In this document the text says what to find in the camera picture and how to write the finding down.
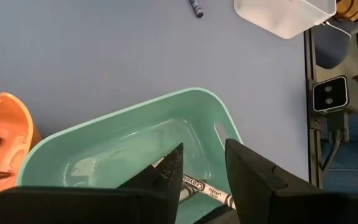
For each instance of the teal plastic bin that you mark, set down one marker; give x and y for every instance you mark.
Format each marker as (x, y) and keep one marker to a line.
(120, 140)

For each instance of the wooden board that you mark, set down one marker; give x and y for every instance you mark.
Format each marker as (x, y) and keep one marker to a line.
(356, 6)

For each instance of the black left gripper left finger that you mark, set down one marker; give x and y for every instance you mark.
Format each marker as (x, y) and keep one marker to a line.
(154, 202)

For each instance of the white crayon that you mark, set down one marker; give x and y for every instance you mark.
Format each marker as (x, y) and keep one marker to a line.
(208, 189)
(187, 191)

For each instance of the black exterior camera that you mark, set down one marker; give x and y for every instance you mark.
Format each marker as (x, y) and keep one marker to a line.
(334, 93)

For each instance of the orange plastic bin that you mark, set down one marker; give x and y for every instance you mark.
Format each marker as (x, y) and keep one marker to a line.
(5, 124)

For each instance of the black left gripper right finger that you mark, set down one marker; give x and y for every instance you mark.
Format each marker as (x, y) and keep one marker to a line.
(259, 199)

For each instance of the blue violet crayon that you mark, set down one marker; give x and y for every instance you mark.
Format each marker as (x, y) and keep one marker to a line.
(196, 7)

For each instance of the clear plastic bin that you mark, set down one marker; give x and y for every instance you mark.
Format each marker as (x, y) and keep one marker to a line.
(284, 15)

